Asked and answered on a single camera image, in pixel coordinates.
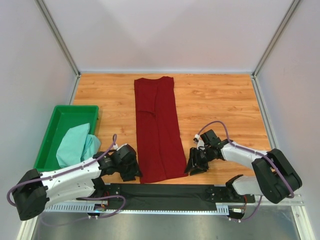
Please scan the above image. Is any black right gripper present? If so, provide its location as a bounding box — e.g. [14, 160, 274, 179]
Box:
[184, 147, 214, 177]

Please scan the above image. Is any dark red t-shirt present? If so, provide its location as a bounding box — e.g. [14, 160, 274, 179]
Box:
[134, 76, 187, 184]

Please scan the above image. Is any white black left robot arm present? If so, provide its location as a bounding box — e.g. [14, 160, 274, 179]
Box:
[11, 144, 143, 221]

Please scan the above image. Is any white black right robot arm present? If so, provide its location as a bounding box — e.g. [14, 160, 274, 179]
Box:
[184, 130, 303, 204]

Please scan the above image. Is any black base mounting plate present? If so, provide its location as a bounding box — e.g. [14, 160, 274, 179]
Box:
[90, 183, 256, 210]

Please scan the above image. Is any light teal t-shirt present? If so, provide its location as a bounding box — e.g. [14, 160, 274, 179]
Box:
[56, 123, 101, 168]

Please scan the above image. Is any green plastic tray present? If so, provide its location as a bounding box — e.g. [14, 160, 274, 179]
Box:
[34, 105, 99, 172]

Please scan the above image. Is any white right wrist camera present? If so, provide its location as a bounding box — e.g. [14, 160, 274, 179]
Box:
[193, 134, 205, 149]

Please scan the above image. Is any slotted white cable duct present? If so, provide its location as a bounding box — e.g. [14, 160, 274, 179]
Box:
[45, 202, 229, 216]

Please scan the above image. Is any right aluminium corner post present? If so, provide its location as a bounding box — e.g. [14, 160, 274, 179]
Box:
[251, 0, 304, 78]

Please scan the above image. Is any aluminium corner post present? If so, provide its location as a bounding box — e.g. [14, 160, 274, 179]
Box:
[34, 0, 81, 78]
[251, 0, 304, 78]

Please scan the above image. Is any aluminium frame rail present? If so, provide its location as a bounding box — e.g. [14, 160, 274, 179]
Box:
[286, 192, 305, 206]

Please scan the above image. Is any left aluminium corner post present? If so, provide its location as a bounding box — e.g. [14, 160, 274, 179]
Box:
[34, 0, 81, 78]

